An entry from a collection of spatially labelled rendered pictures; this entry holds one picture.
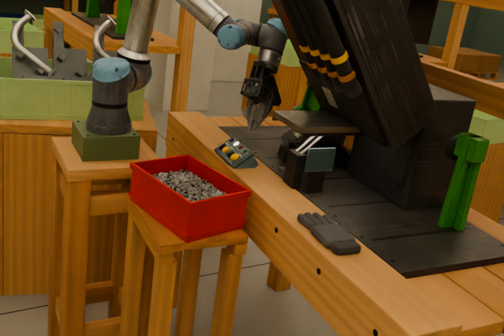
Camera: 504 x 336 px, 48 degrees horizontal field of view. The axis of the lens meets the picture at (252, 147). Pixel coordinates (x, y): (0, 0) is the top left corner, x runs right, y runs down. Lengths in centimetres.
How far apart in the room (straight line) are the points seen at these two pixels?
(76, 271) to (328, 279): 94
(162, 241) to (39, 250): 119
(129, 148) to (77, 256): 39
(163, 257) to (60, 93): 114
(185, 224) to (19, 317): 127
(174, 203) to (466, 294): 77
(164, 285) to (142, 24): 87
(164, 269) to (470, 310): 77
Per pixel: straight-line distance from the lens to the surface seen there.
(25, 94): 250
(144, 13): 198
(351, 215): 164
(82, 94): 252
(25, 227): 263
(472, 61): 1087
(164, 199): 162
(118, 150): 194
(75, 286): 206
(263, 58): 181
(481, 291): 149
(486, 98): 193
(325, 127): 160
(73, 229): 195
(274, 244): 160
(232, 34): 172
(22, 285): 278
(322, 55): 144
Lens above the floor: 155
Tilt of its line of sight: 18 degrees down
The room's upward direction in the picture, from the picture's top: 8 degrees clockwise
